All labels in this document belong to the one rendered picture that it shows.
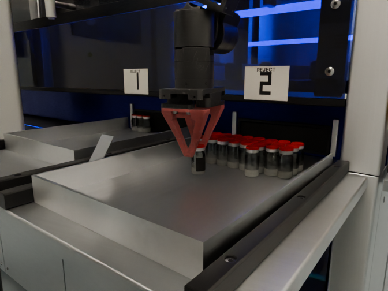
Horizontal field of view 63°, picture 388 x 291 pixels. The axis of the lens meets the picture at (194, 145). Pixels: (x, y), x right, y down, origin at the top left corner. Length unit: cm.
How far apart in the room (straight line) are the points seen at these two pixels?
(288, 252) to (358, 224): 30
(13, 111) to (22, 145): 42
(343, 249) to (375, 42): 33
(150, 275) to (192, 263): 4
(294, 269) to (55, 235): 22
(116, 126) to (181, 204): 57
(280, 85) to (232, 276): 40
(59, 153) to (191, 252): 39
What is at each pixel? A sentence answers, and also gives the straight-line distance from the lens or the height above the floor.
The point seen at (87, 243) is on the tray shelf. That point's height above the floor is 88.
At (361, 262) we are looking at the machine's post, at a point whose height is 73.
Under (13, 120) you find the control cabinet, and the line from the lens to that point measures 113.
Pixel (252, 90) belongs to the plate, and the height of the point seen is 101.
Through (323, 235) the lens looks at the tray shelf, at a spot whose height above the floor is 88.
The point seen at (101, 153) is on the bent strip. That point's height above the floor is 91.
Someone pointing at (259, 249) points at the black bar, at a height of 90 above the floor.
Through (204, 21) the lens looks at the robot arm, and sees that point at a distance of 45.
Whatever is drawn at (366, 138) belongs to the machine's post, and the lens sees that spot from 56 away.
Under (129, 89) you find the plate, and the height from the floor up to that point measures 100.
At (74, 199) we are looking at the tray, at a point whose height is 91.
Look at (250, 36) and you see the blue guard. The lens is 62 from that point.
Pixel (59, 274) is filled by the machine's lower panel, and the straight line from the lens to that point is 140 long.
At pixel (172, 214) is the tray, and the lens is 36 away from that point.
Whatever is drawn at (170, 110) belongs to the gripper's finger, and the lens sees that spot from 44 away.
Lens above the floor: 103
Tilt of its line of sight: 12 degrees down
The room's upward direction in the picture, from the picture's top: straight up
